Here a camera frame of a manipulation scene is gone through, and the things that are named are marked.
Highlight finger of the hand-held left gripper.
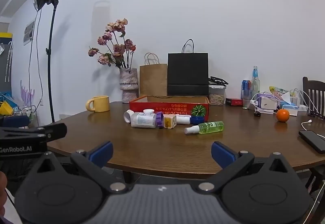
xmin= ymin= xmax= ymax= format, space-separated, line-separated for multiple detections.
xmin=0 ymin=123 xmax=68 ymax=143
xmin=0 ymin=115 xmax=30 ymax=128

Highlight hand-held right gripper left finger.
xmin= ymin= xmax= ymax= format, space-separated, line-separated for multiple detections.
xmin=30 ymin=141 xmax=129 ymax=193

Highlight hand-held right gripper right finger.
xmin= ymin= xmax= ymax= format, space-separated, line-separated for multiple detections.
xmin=197 ymin=141 xmax=293 ymax=193

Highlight green spray bottle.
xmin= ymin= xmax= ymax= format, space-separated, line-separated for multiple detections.
xmin=184 ymin=121 xmax=225 ymax=135

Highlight white pill bottle purple cap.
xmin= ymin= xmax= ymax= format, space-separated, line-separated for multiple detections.
xmin=130 ymin=111 xmax=165 ymax=129

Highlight red cardboard box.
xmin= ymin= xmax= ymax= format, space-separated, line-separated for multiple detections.
xmin=129 ymin=95 xmax=210 ymax=122

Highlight person's left hand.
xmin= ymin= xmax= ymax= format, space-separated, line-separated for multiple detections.
xmin=0 ymin=171 xmax=8 ymax=208

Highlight yellow plastic container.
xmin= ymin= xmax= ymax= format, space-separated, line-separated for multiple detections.
xmin=0 ymin=101 xmax=14 ymax=116

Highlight yellow mug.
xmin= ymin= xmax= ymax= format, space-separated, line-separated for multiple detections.
xmin=86 ymin=96 xmax=110 ymax=113

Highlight small red box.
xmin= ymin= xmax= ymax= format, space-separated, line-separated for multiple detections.
xmin=225 ymin=98 xmax=244 ymax=107

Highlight dark grey panel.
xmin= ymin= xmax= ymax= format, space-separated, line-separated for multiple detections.
xmin=0 ymin=32 xmax=13 ymax=93

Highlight clear food container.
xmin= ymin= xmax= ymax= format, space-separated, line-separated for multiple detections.
xmin=209 ymin=84 xmax=226 ymax=106

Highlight white power adapter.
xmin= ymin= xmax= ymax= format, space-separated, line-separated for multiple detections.
xmin=256 ymin=93 xmax=279 ymax=111

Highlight black light stand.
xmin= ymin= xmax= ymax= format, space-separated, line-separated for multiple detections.
xmin=46 ymin=2 xmax=59 ymax=123

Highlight blue soda can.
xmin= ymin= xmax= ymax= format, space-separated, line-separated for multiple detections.
xmin=241 ymin=80 xmax=252 ymax=99

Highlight orange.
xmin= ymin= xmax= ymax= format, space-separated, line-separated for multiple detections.
xmin=276 ymin=109 xmax=290 ymax=122

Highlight clear glass bottle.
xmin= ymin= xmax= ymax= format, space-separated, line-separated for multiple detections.
xmin=251 ymin=66 xmax=261 ymax=99

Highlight blue tissue box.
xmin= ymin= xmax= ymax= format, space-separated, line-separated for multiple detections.
xmin=279 ymin=103 xmax=299 ymax=116

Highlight colourful snack packet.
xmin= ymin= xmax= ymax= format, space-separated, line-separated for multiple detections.
xmin=269 ymin=86 xmax=290 ymax=101

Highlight black paper bag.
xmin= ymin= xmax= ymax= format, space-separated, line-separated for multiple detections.
xmin=167 ymin=39 xmax=210 ymax=97

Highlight brown paper bag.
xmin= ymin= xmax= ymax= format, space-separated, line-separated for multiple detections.
xmin=139 ymin=53 xmax=168 ymax=97

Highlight clear plastic cup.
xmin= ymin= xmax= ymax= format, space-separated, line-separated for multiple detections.
xmin=289 ymin=89 xmax=301 ymax=107

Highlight black smartphone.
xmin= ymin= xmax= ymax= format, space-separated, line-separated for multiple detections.
xmin=299 ymin=130 xmax=325 ymax=154

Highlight dried pink flowers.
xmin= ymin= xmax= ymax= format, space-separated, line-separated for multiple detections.
xmin=88 ymin=18 xmax=137 ymax=69

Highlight dark wooden chair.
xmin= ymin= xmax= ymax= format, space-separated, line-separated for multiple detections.
xmin=302 ymin=76 xmax=325 ymax=119

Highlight purple coral wall sticker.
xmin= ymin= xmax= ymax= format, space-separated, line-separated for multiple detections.
xmin=20 ymin=80 xmax=35 ymax=107

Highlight black power cable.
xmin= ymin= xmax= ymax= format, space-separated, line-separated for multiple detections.
xmin=28 ymin=9 xmax=44 ymax=115

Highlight wall poster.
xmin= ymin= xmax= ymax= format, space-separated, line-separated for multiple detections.
xmin=23 ymin=20 xmax=35 ymax=46

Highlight white charging cable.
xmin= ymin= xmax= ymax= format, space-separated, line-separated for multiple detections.
xmin=301 ymin=119 xmax=325 ymax=133

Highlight thin white cable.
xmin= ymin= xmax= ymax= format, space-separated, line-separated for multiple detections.
xmin=310 ymin=180 xmax=325 ymax=215

